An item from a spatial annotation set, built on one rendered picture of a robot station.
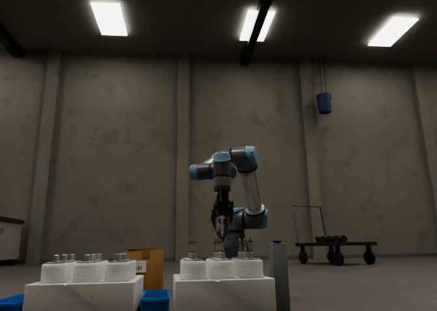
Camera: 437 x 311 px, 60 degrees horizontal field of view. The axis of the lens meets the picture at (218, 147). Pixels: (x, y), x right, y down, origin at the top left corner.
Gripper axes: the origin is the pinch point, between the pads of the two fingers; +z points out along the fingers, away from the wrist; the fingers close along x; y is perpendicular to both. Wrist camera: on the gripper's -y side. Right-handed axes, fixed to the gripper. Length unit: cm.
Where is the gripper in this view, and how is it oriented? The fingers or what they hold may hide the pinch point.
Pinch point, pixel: (222, 236)
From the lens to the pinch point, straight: 162.6
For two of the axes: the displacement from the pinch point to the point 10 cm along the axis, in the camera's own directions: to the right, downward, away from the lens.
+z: 0.1, 9.7, -2.6
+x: 9.8, 0.4, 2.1
